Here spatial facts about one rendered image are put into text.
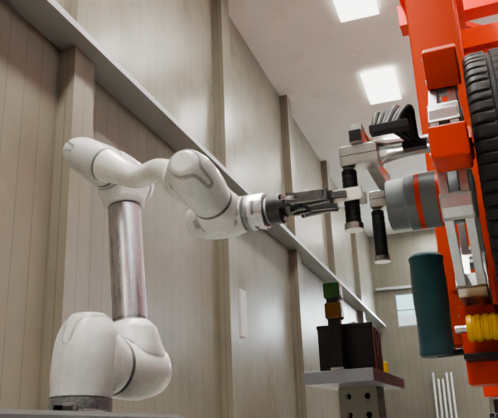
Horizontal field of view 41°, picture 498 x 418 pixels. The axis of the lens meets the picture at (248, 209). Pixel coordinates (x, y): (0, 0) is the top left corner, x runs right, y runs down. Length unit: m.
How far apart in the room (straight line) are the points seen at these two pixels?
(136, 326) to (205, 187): 0.55
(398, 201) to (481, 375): 0.44
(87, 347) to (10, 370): 3.10
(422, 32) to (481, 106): 1.02
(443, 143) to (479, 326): 0.39
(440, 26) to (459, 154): 1.11
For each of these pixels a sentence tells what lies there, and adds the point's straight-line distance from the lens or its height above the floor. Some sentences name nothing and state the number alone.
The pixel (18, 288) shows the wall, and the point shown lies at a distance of 4.90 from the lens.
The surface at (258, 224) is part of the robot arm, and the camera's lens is 1.60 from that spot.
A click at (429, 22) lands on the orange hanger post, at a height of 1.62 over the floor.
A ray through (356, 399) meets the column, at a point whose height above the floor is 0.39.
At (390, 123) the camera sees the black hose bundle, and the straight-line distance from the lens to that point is 1.57.
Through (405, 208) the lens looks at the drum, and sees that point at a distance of 1.66.
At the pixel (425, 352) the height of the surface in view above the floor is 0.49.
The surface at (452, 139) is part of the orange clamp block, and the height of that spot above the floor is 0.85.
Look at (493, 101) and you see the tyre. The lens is 1.45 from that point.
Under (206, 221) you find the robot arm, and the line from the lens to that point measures 1.60.
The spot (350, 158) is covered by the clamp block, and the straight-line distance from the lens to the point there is 1.58.
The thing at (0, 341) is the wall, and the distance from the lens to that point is 4.72.
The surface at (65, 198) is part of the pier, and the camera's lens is 5.29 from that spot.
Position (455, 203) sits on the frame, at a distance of 1.43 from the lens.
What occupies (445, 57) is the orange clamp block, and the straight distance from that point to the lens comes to 1.61.
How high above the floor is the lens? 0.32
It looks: 19 degrees up
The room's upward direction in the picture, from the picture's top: 2 degrees counter-clockwise
